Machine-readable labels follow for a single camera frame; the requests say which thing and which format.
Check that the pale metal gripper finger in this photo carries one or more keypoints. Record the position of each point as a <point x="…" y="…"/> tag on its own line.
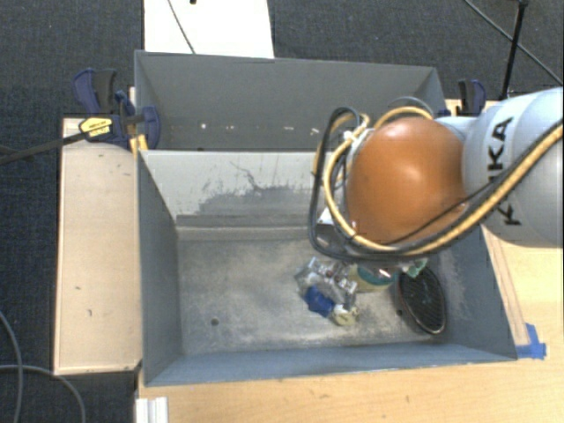
<point x="313" y="273"/>
<point x="341" y="290"/>

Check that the cream and teal cup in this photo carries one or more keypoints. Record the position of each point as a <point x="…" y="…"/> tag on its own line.
<point x="374" y="281"/>

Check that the blue small toy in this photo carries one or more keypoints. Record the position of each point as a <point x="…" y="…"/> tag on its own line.
<point x="318" y="300"/>

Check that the cream yellow small toy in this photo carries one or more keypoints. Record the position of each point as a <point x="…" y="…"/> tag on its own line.
<point x="344" y="315"/>

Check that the black mesh oval strainer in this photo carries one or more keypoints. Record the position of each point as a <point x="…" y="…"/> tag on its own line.
<point x="424" y="301"/>

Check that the grey metal bin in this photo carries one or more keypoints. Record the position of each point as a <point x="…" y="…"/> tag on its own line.
<point x="238" y="280"/>

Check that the pale wood flat board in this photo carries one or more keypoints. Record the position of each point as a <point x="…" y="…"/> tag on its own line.
<point x="97" y="254"/>

